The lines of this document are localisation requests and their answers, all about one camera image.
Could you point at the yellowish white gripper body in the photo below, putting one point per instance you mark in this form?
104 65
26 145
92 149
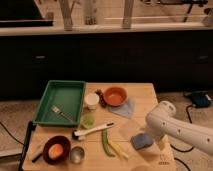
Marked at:
162 141

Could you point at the blue sponge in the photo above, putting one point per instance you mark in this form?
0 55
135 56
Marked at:
141 141

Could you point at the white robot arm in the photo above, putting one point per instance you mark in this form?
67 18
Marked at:
161 121

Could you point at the red orange bowl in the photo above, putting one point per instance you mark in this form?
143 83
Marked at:
115 96

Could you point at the dark brown bowl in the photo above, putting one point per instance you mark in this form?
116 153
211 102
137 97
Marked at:
64 142

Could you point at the light blue cloth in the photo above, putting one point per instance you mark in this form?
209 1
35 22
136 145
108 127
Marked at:
126 110

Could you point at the green bean pod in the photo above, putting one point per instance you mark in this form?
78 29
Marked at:
105 144

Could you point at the dark red grapes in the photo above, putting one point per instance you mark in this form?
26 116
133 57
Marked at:
101 98

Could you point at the white paper cup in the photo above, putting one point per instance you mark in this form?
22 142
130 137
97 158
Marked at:
91 101

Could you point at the white black dish brush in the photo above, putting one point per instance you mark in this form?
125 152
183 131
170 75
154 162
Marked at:
80 134

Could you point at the small silver metal cup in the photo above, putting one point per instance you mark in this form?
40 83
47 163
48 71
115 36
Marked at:
77 155

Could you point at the green plastic tray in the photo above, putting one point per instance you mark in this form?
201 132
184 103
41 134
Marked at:
68 96

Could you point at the orange fruit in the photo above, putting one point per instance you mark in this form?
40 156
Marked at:
55 151

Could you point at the silver fork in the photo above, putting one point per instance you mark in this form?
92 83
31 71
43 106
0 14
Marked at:
56 110

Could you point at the black marker pen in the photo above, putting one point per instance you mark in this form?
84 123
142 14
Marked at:
36 157

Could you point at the black table clamp bar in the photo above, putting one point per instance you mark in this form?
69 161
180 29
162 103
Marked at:
30 128

